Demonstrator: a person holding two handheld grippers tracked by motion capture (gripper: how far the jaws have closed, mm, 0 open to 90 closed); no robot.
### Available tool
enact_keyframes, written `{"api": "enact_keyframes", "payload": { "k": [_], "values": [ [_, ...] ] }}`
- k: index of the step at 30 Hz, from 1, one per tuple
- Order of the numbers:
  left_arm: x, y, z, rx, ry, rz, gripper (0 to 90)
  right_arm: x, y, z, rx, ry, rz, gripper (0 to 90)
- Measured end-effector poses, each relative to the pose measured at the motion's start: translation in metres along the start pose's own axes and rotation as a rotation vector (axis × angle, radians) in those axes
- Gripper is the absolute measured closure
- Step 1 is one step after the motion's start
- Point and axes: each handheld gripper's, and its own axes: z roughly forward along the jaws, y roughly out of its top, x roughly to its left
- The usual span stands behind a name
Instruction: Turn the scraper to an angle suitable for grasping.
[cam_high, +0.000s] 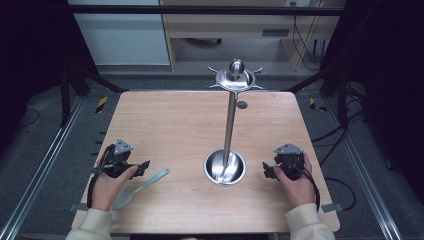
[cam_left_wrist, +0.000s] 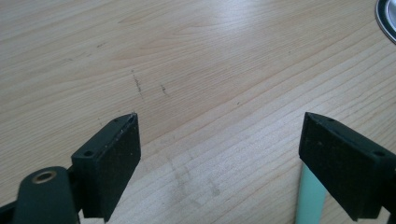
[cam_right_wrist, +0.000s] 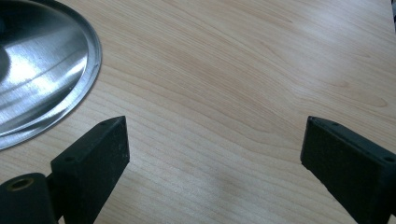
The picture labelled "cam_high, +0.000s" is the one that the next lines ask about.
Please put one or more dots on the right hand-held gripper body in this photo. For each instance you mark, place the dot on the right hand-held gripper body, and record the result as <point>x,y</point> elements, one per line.
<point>288,159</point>

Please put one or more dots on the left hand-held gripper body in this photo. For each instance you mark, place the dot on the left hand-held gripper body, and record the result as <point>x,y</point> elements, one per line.
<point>117,160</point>

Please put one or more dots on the stainless steel utensil rack stand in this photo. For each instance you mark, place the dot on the stainless steel utensil rack stand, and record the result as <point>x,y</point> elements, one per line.
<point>230,133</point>

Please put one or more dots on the person's right hand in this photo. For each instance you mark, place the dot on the person's right hand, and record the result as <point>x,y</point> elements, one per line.
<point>296,186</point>

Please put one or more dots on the person's left hand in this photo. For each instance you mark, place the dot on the person's left hand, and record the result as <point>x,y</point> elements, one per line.
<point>108,188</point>

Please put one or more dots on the yellow black striped marker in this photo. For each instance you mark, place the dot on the yellow black striped marker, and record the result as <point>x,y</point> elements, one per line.
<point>101,104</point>
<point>316,105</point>

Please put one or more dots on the round grey table cap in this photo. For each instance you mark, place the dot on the round grey table cap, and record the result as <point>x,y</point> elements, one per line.
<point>242,104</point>

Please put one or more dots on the black metal stand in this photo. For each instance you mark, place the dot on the black metal stand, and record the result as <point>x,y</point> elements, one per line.
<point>333,86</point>
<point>76,86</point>

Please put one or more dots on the white cabinet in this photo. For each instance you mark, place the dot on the white cabinet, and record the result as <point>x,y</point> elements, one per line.
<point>123,31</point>

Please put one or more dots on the wooden desk furniture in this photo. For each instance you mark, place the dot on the wooden desk furniture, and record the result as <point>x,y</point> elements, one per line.
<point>240,30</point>

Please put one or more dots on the grey table bracket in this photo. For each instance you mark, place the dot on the grey table bracket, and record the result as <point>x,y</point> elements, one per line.
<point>76,207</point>
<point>332,207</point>

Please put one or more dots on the aluminium floor rail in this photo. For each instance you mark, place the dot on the aluminium floor rail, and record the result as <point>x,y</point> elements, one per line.
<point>370,186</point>
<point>36,166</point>

